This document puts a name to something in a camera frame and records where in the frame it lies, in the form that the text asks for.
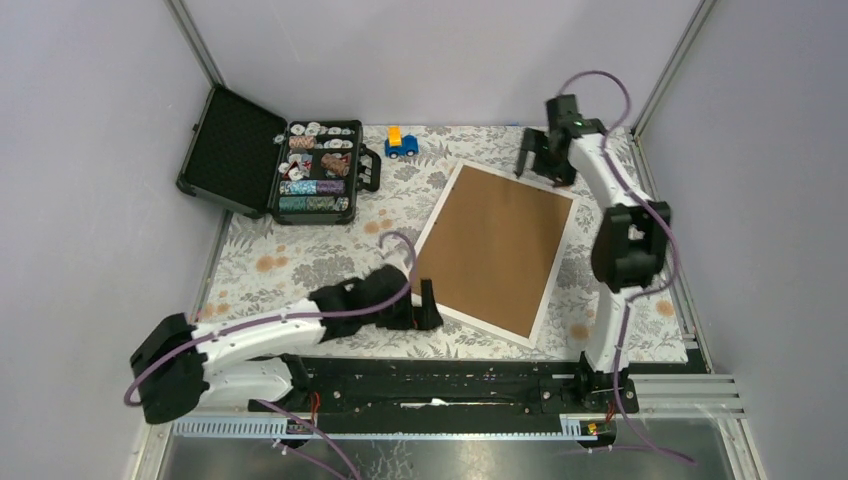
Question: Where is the white picture frame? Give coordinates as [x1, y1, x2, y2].
[410, 158, 581, 351]

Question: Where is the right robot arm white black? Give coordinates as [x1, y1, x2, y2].
[514, 94, 671, 414]

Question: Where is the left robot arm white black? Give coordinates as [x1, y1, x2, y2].
[124, 265, 444, 425]

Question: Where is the blue yellow toy truck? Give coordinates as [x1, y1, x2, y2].
[384, 126, 419, 159]

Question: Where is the black poker chip case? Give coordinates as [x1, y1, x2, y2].
[176, 86, 381, 225]

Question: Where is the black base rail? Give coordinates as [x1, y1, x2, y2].
[248, 355, 694, 426]

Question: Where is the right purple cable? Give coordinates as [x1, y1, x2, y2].
[556, 70, 697, 465]

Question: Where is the white slotted cable duct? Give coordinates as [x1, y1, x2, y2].
[172, 412, 614, 441]

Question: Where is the right aluminium corner post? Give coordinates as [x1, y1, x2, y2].
[631, 0, 719, 137]

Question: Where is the aluminium corner post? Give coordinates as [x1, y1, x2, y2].
[631, 0, 719, 137]
[164, 0, 226, 86]

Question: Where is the left aluminium corner post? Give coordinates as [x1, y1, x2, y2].
[164, 0, 226, 86]

